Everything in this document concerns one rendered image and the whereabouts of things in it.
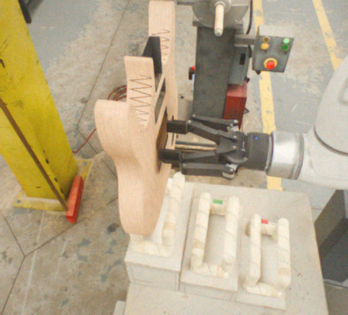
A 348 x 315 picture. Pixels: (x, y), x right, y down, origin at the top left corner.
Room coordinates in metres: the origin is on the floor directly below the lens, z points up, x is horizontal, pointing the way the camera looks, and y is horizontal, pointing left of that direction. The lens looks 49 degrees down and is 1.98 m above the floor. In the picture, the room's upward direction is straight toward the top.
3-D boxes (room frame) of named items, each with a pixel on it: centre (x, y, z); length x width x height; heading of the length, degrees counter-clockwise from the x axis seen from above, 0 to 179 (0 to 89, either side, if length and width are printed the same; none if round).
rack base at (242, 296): (0.40, -0.27, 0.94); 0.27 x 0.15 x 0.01; 171
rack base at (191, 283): (0.43, -0.12, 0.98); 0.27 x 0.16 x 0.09; 171
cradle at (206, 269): (0.34, -0.10, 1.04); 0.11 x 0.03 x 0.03; 81
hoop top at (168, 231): (0.45, 0.00, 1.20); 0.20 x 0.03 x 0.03; 170
